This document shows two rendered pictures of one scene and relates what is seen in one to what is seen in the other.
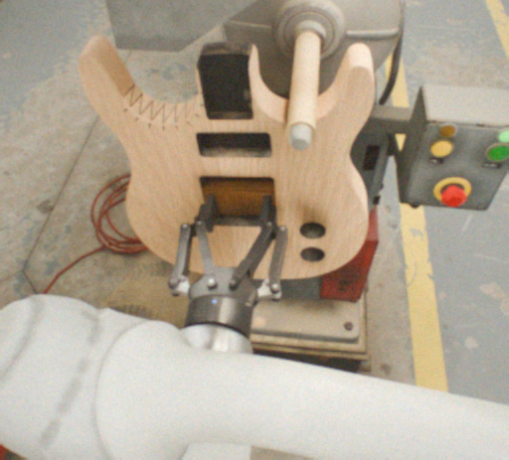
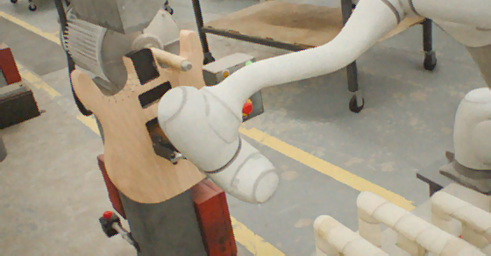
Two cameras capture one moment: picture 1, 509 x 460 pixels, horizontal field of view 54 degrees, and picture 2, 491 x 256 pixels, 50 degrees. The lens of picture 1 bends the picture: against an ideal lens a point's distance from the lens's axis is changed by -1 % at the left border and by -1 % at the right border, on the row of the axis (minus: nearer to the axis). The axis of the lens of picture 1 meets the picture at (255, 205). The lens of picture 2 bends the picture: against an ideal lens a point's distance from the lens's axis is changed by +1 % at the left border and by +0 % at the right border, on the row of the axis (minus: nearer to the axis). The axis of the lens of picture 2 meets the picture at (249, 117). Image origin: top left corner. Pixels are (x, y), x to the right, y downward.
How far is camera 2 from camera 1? 89 cm
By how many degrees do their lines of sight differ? 39
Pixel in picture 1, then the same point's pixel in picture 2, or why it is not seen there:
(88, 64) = (82, 77)
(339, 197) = not seen: hidden behind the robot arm
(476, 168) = not seen: hidden behind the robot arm
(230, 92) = (145, 69)
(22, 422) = (199, 106)
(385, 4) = (173, 27)
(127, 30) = (128, 25)
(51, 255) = not seen: outside the picture
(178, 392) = (231, 81)
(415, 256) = (245, 238)
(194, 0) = (149, 5)
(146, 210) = (123, 163)
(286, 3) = (133, 41)
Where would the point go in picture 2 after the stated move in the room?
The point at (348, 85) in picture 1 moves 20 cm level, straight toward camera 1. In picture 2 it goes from (190, 43) to (227, 59)
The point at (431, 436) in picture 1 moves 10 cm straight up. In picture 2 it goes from (295, 55) to (288, 7)
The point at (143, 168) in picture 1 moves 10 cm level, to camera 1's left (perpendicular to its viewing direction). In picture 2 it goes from (117, 131) to (79, 150)
